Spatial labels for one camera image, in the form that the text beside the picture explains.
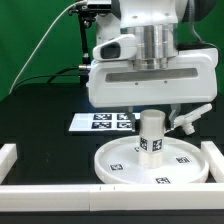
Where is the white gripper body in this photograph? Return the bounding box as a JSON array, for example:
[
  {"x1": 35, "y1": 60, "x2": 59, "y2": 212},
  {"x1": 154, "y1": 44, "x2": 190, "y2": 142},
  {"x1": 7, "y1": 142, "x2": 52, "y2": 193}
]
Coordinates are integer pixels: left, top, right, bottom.
[{"x1": 88, "y1": 48, "x2": 218, "y2": 108}]

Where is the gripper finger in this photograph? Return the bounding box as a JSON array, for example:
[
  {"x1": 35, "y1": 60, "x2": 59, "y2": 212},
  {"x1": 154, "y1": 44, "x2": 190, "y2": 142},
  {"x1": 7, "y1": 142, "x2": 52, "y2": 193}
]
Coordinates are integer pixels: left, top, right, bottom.
[
  {"x1": 167, "y1": 104, "x2": 181, "y2": 131},
  {"x1": 124, "y1": 107, "x2": 136, "y2": 131}
]

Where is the white table base part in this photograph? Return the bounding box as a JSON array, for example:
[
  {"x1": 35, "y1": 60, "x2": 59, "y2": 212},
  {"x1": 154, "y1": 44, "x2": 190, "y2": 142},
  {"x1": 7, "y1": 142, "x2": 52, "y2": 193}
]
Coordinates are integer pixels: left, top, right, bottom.
[{"x1": 165, "y1": 104, "x2": 212, "y2": 135}]

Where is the white round table top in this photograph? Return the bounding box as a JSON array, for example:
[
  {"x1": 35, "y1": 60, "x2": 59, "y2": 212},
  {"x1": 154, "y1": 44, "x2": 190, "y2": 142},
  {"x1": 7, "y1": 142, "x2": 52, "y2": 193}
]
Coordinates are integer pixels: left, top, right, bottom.
[{"x1": 94, "y1": 136, "x2": 209, "y2": 184}]

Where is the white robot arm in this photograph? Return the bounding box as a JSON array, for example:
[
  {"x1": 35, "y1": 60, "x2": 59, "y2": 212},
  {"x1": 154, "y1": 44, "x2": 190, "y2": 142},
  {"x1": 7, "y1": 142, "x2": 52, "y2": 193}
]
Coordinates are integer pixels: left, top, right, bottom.
[{"x1": 89, "y1": 0, "x2": 220, "y2": 134}]

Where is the white marker sheet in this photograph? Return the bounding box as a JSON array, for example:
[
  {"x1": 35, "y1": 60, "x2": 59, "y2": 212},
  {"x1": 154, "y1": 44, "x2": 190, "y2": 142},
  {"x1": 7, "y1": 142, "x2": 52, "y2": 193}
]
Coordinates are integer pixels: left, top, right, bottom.
[{"x1": 69, "y1": 113, "x2": 132, "y2": 132}]

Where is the white right fence wall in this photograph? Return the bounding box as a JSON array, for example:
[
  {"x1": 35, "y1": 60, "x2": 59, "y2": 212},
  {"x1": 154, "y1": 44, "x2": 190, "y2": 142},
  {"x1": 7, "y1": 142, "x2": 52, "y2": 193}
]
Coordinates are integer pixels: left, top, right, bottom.
[{"x1": 201, "y1": 141, "x2": 224, "y2": 183}]

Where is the white fence wall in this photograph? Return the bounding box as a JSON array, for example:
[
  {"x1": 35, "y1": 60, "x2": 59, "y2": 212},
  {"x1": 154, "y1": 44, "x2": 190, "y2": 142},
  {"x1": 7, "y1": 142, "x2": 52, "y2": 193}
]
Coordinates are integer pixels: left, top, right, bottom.
[
  {"x1": 0, "y1": 183, "x2": 224, "y2": 212},
  {"x1": 201, "y1": 141, "x2": 224, "y2": 183},
  {"x1": 0, "y1": 144, "x2": 17, "y2": 184}
]

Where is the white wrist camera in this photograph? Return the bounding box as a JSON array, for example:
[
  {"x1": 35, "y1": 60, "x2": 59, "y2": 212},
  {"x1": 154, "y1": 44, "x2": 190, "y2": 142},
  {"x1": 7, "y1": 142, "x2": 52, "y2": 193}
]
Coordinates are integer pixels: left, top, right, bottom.
[{"x1": 93, "y1": 34, "x2": 137, "y2": 61}]

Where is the black cable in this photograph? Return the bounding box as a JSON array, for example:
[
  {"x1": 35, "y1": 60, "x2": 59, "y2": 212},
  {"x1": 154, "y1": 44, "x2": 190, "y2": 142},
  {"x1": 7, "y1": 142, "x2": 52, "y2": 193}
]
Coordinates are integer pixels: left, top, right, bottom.
[{"x1": 13, "y1": 66, "x2": 88, "y2": 92}]

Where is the white front fence wall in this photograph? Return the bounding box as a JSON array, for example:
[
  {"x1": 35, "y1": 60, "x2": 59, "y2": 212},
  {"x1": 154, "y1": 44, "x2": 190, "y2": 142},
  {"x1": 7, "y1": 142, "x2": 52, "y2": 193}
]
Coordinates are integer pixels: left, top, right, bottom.
[{"x1": 0, "y1": 183, "x2": 224, "y2": 212}]

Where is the black camera stand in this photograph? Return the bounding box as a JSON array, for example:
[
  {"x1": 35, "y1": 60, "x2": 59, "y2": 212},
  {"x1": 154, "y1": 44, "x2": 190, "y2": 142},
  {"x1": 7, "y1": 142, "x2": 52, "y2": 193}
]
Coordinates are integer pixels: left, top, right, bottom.
[{"x1": 68, "y1": 0, "x2": 112, "y2": 85}]

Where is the white cable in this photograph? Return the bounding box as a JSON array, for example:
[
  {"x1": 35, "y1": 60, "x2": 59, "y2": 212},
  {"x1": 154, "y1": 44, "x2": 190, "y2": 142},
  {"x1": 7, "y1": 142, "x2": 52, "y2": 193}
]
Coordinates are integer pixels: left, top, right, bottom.
[{"x1": 8, "y1": 0, "x2": 87, "y2": 95}]

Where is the white left fence wall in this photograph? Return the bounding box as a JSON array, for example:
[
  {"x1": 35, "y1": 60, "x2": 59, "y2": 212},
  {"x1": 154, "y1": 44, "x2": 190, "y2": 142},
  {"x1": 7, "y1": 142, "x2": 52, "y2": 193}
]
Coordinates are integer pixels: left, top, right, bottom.
[{"x1": 0, "y1": 144, "x2": 17, "y2": 184}]

